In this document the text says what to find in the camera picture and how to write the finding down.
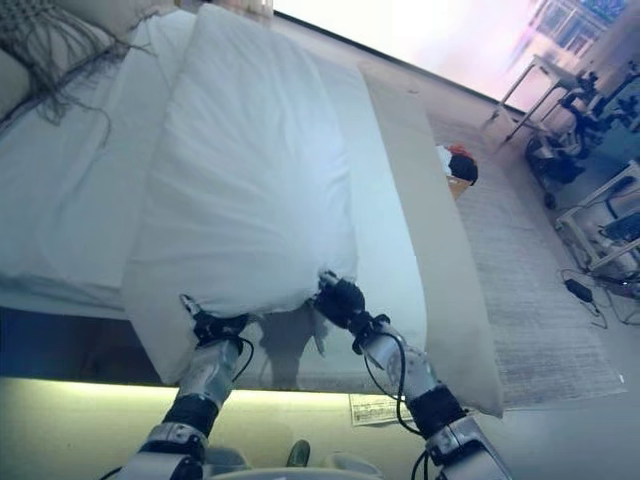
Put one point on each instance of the right silver robot leg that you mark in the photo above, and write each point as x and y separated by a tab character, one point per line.
347	465

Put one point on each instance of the right dark green robot foot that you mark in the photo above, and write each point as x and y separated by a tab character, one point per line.
300	457

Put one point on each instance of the black office chair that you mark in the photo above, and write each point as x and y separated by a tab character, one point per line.
555	160

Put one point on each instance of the cardboard box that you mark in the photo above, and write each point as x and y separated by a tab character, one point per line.
459	189

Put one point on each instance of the grey tasselled cushion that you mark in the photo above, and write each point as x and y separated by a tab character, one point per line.
50	30

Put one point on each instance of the black power adapter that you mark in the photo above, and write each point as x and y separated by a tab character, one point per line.
579	290

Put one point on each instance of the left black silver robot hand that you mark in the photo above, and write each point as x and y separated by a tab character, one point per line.
217	330

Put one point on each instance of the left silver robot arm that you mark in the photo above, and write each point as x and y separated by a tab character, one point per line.
210	370

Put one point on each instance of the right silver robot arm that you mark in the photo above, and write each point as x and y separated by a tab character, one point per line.
420	375

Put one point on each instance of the printed paper sheet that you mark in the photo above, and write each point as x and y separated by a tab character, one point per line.
382	410

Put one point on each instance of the white bed sheet mattress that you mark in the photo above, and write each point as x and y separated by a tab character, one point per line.
60	210

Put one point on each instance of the cream pillow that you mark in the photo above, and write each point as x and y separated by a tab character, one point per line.
120	12

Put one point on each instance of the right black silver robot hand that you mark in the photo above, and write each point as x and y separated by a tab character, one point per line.
340	302

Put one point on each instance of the white frame cart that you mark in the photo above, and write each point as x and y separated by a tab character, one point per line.
572	222

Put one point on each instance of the white duvet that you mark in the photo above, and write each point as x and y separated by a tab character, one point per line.
250	175

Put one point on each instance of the white frame table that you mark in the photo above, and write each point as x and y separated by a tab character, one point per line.
560	70

